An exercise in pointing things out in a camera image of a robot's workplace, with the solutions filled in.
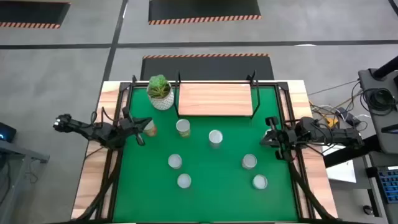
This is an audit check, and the white paper sheet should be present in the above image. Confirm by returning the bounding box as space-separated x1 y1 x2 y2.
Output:
320 143 358 184

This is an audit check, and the coiled black cable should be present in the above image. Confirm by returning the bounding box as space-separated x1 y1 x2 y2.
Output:
360 88 398 116

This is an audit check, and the grey equipment stand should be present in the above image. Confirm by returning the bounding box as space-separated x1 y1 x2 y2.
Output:
357 67 398 156

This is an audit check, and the yellow plug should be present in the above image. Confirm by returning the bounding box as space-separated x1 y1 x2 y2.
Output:
325 116 340 129

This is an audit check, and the tin can green-yellow label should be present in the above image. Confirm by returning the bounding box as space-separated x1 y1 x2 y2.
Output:
175 118 192 139

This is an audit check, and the grey metal desk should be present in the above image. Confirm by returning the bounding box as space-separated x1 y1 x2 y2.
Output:
0 139 50 224

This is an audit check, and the potted succulent in white pot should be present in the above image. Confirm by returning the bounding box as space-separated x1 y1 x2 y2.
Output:
146 73 175 111

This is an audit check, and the backlit computer keyboard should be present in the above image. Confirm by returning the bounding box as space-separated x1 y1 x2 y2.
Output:
376 166 398 205

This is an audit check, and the black power adapter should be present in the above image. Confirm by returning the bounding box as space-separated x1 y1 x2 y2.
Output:
337 107 363 128

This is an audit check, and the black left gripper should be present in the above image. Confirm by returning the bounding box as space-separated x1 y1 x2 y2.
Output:
116 107 154 147

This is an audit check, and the tin can orange label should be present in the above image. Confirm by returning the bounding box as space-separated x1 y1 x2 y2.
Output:
142 119 158 138

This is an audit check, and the black support beam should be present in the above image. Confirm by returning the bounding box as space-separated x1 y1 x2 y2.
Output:
323 134 385 169

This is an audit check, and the black electronic device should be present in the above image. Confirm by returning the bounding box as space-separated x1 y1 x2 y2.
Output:
0 122 17 143

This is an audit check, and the black hazard-striped floor mat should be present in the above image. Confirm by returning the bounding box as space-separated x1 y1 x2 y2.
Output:
0 0 72 30
147 0 262 26
139 52 275 81

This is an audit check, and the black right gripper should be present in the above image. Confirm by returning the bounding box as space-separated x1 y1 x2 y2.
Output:
260 116 301 161

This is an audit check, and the green table mat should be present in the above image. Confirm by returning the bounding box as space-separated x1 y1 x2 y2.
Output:
112 86 299 223

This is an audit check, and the wooden board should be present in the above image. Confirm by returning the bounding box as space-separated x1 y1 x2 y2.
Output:
174 70 262 121

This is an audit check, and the black metal table frame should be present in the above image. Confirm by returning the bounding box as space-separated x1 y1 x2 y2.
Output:
72 74 340 224

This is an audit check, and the black pole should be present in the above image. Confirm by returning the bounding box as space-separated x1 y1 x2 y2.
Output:
371 55 398 79

